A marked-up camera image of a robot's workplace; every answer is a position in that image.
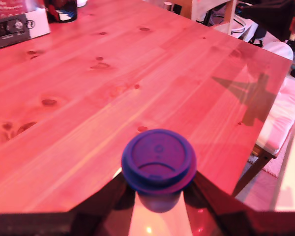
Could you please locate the small dark painted mug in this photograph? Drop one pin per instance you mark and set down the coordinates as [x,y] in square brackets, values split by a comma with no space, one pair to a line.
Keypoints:
[62,11]

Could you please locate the blue coffee capsule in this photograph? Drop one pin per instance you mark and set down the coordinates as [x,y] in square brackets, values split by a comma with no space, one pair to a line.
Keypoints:
[158,157]

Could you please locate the black white cardboard tray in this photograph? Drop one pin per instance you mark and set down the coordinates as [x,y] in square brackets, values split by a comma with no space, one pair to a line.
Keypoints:
[19,29]

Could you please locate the wooden chair white cushion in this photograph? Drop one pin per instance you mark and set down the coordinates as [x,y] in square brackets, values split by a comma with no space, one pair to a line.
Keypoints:
[282,110]

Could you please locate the white rounded chair seat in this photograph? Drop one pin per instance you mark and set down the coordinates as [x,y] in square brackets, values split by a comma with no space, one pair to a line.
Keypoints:
[279,50]

